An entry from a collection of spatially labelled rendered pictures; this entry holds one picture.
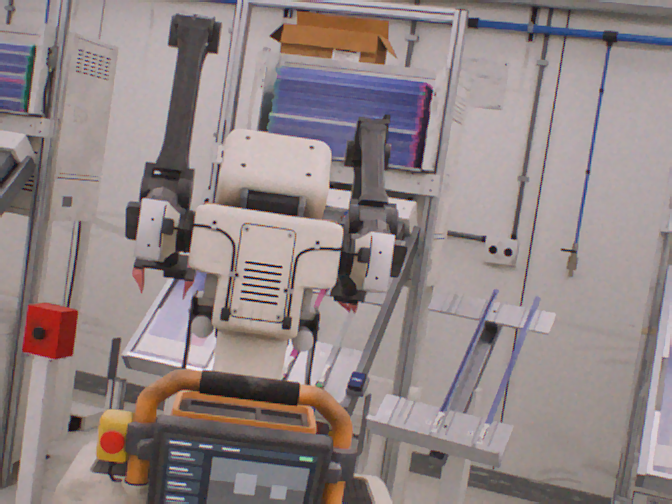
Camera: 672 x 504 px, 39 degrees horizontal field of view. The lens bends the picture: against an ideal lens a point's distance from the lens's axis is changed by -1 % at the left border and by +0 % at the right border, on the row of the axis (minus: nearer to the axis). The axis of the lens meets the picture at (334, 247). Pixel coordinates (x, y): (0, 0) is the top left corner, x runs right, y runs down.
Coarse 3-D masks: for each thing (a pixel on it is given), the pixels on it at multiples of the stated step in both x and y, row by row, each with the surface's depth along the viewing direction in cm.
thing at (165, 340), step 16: (176, 288) 291; (192, 288) 290; (176, 304) 286; (160, 320) 282; (176, 320) 281; (160, 336) 277; (176, 336) 277; (192, 336) 276; (208, 336) 275; (144, 352) 274; (160, 352) 273; (176, 352) 272; (192, 352) 272; (208, 352) 271
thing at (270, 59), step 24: (264, 0) 313; (288, 0) 312; (312, 0) 308; (336, 0) 305; (360, 0) 303; (264, 48) 306; (264, 72) 306; (264, 96) 314; (264, 120) 317; (432, 120) 289; (432, 144) 289; (408, 168) 292; (432, 168) 294; (360, 432) 253
